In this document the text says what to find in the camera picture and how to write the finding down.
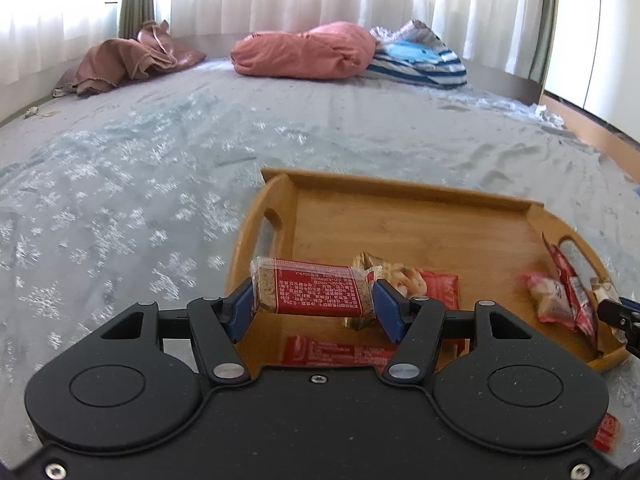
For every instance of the long red snack bar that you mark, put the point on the long red snack bar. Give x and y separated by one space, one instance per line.
304 351

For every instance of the wooden bed frame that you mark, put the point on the wooden bed frame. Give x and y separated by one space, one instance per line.
618 148

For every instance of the grey snowflake bed sheet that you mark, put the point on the grey snowflake bed sheet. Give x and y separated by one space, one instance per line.
137 194

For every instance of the beige cake packet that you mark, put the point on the beige cake packet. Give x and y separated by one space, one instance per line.
549 296

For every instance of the slim red snack stick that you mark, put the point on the slim red snack stick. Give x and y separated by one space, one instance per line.
578 299

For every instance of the mauve crumpled cloth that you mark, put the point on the mauve crumpled cloth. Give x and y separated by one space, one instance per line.
118 62

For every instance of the blue striped pillow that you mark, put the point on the blue striped pillow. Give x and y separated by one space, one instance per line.
415 55

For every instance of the red cracker packet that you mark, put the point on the red cracker packet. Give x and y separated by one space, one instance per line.
290 287

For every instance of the pink pillow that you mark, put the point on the pink pillow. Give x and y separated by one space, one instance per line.
337 50

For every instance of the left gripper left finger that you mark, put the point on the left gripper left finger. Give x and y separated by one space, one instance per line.
216 325

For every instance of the wooden serving tray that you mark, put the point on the wooden serving tray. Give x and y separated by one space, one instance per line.
486 240

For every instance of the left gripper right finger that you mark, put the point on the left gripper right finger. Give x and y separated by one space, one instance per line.
415 325

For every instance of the small red wafer packet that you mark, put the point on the small red wafer packet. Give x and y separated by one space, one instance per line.
607 434

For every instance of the white sheer curtain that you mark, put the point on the white sheer curtain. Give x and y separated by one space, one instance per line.
511 35

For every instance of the red peanut bag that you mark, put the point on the red peanut bag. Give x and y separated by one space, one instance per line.
413 282

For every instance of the white crumpled tissue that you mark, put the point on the white crumpled tissue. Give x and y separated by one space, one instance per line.
546 116

